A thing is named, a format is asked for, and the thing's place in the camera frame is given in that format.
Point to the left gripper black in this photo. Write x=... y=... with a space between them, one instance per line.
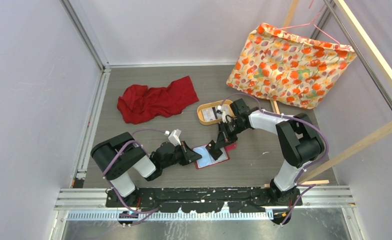
x=188 y=155

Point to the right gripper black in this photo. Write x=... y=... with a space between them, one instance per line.
x=224 y=139

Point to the white magnetic stripe card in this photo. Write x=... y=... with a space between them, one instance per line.
x=224 y=157

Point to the red card holder wallet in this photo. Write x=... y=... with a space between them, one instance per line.
x=206 y=159

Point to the white VIP card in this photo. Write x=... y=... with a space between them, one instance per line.
x=210 y=114

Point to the yellow oval tray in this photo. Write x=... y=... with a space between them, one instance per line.
x=211 y=104

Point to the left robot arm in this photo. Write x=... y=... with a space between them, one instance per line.
x=117 y=155

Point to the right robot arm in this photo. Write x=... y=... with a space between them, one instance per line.
x=300 y=141

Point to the red cloth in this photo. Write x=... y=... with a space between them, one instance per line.
x=140 y=103

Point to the floral fabric bag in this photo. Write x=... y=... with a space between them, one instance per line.
x=288 y=68

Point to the pink clothes hanger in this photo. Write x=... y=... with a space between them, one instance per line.
x=314 y=22

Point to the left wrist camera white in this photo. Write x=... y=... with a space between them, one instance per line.
x=174 y=136

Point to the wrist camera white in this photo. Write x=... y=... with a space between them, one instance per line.
x=224 y=111
x=174 y=136

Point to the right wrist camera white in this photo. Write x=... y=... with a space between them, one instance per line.
x=224 y=111

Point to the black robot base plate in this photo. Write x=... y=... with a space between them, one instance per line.
x=250 y=199

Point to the aluminium frame rail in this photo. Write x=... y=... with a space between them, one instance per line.
x=89 y=203

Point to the wooden frame rack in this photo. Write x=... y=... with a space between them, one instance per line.
x=354 y=114

